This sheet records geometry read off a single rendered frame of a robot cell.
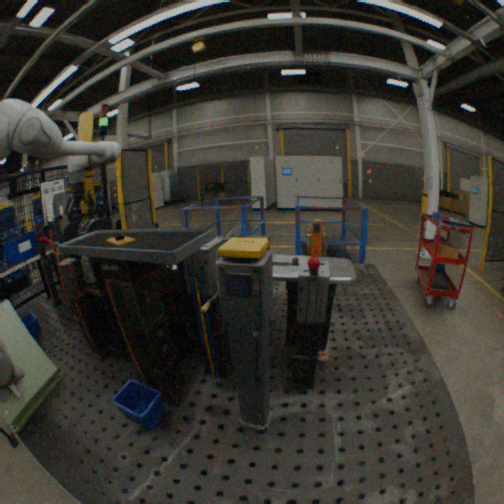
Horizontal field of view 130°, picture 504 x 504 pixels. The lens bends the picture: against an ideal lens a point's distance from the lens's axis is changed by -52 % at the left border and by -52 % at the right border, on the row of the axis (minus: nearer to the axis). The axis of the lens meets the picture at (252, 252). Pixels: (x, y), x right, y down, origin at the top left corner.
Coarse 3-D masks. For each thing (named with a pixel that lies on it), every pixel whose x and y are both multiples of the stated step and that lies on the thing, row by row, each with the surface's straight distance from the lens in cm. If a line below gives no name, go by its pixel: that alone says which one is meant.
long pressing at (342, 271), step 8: (272, 256) 77; (280, 256) 77; (288, 256) 77; (296, 256) 77; (304, 256) 77; (312, 256) 77; (320, 256) 78; (336, 264) 71; (344, 264) 72; (352, 264) 74; (280, 272) 65; (288, 272) 65; (296, 272) 65; (336, 272) 66; (344, 272) 66; (352, 272) 67; (280, 280) 62; (288, 280) 62; (296, 280) 62; (336, 280) 61; (344, 280) 62; (352, 280) 63
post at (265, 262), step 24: (216, 264) 34; (240, 264) 32; (264, 264) 32; (264, 288) 33; (240, 312) 36; (264, 312) 35; (240, 336) 39; (264, 336) 40; (240, 360) 43; (264, 360) 43; (240, 384) 49; (264, 384) 48; (240, 408) 57; (264, 408) 55
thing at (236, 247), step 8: (232, 240) 36; (240, 240) 36; (248, 240) 36; (256, 240) 36; (264, 240) 35; (224, 248) 33; (232, 248) 32; (240, 248) 32; (248, 248) 32; (256, 248) 32; (264, 248) 34; (224, 256) 33; (232, 256) 32; (240, 256) 32; (248, 256) 32; (256, 256) 31
